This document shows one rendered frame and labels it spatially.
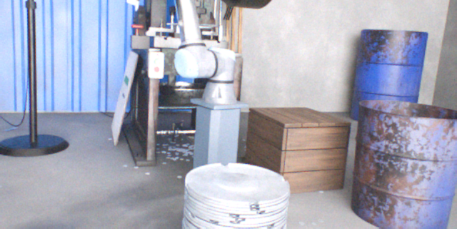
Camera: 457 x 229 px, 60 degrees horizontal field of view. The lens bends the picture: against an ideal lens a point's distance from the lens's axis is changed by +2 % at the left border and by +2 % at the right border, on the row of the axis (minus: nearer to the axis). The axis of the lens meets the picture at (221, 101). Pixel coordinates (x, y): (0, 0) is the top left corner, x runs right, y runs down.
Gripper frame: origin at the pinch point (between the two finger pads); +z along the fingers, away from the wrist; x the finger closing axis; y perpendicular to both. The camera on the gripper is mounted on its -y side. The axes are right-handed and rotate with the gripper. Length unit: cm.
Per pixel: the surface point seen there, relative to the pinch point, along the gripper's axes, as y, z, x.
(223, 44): -52, 16, -8
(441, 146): -101, 47, 107
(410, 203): -95, 71, 104
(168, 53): -17.5, 22.8, 1.3
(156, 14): -16.6, 0.7, -39.8
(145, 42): -4.2, 17.3, 3.2
